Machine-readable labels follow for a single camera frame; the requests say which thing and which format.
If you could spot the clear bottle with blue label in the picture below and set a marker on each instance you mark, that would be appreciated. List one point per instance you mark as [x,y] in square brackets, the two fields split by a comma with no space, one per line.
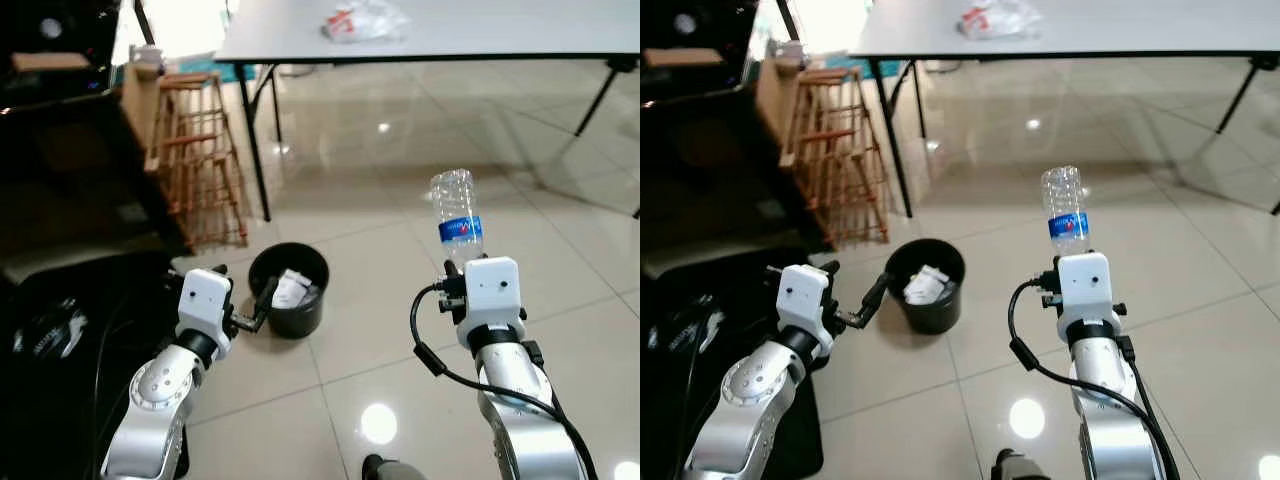
[1065,225]
[455,230]

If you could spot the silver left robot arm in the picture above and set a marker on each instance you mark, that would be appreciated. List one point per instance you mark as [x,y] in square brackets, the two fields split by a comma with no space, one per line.
[150,420]
[745,410]

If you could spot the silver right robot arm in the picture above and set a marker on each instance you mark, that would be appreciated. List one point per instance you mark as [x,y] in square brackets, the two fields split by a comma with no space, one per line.
[525,430]
[1115,430]

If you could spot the white paper trash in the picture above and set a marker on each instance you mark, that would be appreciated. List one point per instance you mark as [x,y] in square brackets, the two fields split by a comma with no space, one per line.
[290,290]
[925,287]

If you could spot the black round rubbish bin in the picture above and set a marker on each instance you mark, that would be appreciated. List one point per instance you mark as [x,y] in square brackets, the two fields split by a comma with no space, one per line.
[935,315]
[300,320]

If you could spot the black metal table leg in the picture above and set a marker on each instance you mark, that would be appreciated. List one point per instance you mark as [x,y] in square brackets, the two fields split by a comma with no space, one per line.
[276,100]
[915,100]
[890,140]
[255,140]

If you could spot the dark low cabinet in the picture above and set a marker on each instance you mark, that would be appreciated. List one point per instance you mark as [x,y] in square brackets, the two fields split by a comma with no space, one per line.
[710,150]
[70,150]

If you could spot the black bag with white print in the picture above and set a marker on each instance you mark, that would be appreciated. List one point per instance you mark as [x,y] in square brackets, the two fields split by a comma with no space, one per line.
[60,380]
[675,340]

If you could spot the dark robot right foot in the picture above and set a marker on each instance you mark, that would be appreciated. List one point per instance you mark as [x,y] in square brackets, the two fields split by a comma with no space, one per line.
[1020,468]
[390,470]

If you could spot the teal floor mat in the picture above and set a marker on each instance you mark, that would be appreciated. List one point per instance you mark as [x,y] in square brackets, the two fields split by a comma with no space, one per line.
[858,68]
[205,68]

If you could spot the slanted black table leg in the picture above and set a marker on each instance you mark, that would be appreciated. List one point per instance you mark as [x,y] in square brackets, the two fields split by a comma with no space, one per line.
[605,95]
[1245,92]

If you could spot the clear crumpled plastic bag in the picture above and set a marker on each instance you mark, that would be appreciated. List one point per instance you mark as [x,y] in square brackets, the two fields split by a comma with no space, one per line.
[1005,18]
[375,20]

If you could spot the red and white packet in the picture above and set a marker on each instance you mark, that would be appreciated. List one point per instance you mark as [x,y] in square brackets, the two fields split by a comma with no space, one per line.
[342,22]
[977,20]

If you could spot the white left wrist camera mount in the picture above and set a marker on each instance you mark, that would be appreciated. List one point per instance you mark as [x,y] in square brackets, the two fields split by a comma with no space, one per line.
[803,300]
[203,300]

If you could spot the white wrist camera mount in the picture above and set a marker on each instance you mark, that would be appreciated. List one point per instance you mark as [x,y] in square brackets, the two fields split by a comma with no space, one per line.
[803,300]
[492,295]
[203,300]
[1085,290]

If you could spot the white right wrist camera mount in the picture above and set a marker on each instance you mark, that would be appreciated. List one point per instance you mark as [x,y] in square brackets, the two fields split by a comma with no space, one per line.
[492,295]
[1085,290]

